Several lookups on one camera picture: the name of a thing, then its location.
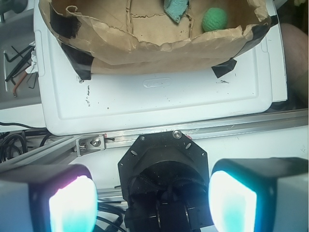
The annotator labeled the aluminium extrusion rail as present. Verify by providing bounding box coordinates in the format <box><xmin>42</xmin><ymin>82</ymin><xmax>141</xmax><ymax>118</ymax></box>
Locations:
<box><xmin>1</xmin><ymin>109</ymin><xmax>309</xmax><ymax>177</ymax></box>

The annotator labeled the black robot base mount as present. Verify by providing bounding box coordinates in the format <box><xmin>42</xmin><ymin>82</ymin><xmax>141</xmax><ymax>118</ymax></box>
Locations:
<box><xmin>118</xmin><ymin>130</ymin><xmax>213</xmax><ymax>232</ymax></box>

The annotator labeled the metal corner bracket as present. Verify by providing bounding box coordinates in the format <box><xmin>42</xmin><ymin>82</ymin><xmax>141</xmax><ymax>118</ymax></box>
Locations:
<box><xmin>75</xmin><ymin>134</ymin><xmax>105</xmax><ymax>157</ymax></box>

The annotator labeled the orange-handled hex key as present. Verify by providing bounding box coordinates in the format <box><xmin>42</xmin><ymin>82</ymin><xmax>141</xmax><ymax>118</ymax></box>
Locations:
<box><xmin>13</xmin><ymin>71</ymin><xmax>28</xmax><ymax>98</ymax></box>

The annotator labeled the brown paper bag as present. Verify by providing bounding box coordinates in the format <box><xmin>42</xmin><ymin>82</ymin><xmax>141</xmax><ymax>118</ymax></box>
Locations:
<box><xmin>38</xmin><ymin>0</ymin><xmax>278</xmax><ymax>80</ymax></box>

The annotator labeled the blue-green cloth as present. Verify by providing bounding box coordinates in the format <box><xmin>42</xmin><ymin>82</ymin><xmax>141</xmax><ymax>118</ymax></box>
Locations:
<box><xmin>163</xmin><ymin>0</ymin><xmax>189</xmax><ymax>24</ymax></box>

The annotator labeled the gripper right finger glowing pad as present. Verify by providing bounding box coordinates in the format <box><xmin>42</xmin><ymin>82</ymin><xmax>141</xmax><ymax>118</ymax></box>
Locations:
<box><xmin>209</xmin><ymin>157</ymin><xmax>309</xmax><ymax>232</ymax></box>

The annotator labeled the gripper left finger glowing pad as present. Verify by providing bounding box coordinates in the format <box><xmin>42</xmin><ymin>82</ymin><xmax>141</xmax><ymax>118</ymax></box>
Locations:
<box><xmin>0</xmin><ymin>164</ymin><xmax>98</xmax><ymax>232</ymax></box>

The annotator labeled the black cables bundle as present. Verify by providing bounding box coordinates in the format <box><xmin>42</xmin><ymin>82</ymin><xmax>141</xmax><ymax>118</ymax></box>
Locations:
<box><xmin>0</xmin><ymin>121</ymin><xmax>51</xmax><ymax>162</ymax></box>

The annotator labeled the green knitted ball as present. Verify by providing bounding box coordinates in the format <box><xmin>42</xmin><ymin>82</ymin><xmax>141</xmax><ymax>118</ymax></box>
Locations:
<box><xmin>202</xmin><ymin>7</ymin><xmax>228</xmax><ymax>32</ymax></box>

